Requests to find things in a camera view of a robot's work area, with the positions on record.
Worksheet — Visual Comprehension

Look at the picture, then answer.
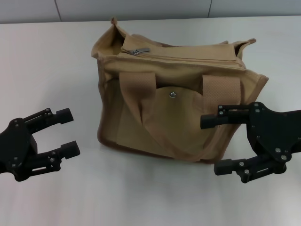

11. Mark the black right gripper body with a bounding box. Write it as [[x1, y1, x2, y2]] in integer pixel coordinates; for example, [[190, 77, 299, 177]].
[[245, 101, 301, 163]]

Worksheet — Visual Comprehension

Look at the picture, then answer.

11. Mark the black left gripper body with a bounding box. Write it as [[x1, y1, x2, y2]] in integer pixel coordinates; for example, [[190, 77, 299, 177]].
[[0, 118, 38, 182]]

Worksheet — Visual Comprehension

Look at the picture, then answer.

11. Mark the khaki canvas food bag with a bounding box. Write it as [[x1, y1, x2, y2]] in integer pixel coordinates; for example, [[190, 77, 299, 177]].
[[90, 16, 269, 163]]

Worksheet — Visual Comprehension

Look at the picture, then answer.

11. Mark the metal zipper pull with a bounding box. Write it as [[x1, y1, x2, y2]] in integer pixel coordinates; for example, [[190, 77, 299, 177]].
[[130, 47, 151, 56]]

